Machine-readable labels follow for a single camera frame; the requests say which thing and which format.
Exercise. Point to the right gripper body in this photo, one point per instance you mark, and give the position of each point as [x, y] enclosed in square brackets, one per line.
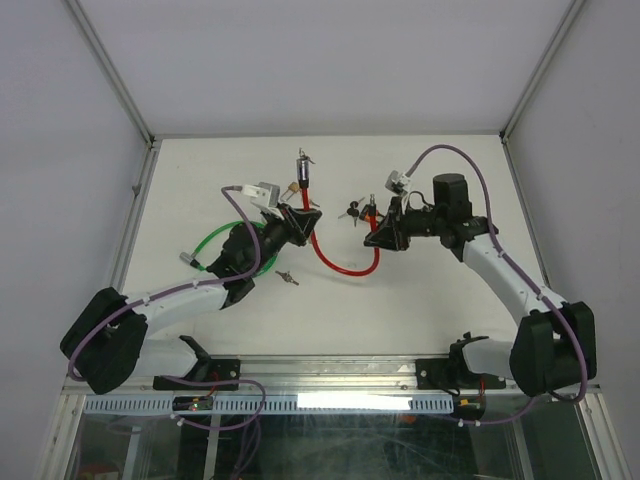
[423, 222]

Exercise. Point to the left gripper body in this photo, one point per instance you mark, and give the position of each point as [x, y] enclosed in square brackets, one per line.
[275, 234]

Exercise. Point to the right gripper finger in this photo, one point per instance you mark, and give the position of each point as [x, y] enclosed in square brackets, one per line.
[390, 223]
[389, 239]

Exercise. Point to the red cable lock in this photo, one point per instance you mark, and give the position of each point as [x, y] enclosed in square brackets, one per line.
[303, 179]

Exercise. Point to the small brass padlock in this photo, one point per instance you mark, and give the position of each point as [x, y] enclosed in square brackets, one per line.
[293, 189]

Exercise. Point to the black head keys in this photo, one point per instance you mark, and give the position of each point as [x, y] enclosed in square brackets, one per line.
[353, 211]

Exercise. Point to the green cable lock keys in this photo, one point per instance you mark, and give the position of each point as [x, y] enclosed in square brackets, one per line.
[287, 277]

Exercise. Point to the green cable lock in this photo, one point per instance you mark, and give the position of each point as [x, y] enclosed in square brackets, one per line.
[191, 258]

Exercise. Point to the orange black padlock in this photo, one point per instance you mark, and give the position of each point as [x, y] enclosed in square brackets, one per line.
[365, 216]

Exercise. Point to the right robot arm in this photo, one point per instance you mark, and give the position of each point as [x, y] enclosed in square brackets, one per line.
[555, 342]

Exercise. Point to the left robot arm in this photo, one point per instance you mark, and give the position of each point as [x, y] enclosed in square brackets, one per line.
[116, 337]

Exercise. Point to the red cable lock keys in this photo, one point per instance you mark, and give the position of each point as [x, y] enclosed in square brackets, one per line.
[303, 156]

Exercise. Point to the aluminium mounting rail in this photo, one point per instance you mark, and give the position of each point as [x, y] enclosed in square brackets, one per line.
[286, 373]

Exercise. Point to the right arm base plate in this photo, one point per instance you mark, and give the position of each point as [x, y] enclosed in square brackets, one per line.
[446, 374]

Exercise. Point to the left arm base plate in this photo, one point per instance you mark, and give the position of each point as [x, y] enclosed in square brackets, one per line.
[220, 372]

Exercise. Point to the slotted cable duct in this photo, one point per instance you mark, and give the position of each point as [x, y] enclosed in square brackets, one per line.
[302, 403]

